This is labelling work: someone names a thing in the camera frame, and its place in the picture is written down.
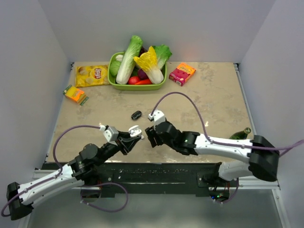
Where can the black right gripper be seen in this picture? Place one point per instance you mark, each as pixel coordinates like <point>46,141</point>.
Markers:
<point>150,131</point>

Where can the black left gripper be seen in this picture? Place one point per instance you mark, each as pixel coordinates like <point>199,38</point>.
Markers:
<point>128,143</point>

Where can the black earbud charging case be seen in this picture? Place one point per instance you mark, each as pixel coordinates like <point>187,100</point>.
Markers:
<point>136,115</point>

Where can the white earbud charging case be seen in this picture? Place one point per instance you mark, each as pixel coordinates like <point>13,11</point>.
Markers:
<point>135,131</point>

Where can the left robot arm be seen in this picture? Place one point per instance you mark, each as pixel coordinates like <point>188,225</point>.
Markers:
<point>21,197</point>

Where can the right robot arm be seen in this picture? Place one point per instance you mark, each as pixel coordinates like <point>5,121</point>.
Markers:
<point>256,157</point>

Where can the green plastic basket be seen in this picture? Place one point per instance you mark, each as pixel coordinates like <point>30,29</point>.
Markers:
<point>127,87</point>

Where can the orange carrot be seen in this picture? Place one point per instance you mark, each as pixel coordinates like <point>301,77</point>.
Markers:
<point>144,82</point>

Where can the red tomato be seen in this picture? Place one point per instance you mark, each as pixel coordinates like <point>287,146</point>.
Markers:
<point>133,80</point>

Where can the purple onion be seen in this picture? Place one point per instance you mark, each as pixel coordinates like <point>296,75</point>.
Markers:
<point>141,74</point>

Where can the orange yellow sponge pack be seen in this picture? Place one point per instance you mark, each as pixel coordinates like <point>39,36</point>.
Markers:
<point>75,94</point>

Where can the pink orange snack box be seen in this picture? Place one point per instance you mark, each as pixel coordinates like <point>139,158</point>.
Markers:
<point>182,73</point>

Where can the yellow Lays chips bag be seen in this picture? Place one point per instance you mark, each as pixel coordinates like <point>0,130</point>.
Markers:
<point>87,76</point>

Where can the green white napa cabbage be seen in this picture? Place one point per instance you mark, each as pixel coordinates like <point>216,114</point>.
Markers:
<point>127,65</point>

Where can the yellow white cabbage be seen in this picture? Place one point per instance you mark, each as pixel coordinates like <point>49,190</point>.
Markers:
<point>148,63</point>

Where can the round green vegetable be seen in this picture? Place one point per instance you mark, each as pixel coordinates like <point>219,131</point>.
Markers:
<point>114,67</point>

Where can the green lettuce leaf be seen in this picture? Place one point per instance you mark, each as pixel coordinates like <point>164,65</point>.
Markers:
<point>163,54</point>

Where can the green glass bottle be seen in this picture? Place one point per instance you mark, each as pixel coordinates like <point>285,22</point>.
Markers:
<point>241,135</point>

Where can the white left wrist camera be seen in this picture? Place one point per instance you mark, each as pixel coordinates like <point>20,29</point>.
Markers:
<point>110,133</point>

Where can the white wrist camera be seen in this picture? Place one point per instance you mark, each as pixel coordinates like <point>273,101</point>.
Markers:
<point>110,133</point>
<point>157,117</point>

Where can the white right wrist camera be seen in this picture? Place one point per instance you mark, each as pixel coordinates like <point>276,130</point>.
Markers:
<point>157,117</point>

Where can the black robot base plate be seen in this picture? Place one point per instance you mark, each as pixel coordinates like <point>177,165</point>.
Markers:
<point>197,179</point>

